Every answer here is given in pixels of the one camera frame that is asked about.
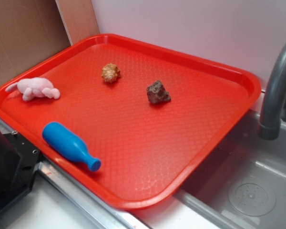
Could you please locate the brown rough rock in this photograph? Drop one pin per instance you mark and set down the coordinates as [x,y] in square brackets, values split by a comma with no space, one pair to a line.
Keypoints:
[156,93]

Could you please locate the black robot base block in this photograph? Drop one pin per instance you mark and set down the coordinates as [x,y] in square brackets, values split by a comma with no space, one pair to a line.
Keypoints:
[19,161]

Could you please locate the red plastic tray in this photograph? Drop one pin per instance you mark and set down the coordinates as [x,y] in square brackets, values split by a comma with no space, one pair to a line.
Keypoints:
[147,150]

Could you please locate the tan spiral seashell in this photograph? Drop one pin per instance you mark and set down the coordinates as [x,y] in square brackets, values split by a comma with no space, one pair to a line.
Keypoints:
[110,73]

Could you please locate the blue plastic bottle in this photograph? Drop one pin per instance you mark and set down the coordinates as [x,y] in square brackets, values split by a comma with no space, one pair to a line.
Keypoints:
[69,145]

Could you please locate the pink plush toy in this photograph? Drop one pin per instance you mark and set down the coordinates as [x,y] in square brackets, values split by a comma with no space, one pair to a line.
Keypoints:
[34,88]

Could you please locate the grey plastic sink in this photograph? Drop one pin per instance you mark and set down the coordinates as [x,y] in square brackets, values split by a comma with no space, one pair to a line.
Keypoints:
[242,183]

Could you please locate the grey toy faucet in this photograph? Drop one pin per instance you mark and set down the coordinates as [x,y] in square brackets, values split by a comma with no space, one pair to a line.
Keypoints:
[273,109]

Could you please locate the brown cardboard panel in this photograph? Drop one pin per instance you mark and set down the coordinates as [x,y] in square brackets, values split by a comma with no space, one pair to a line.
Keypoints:
[33,30]

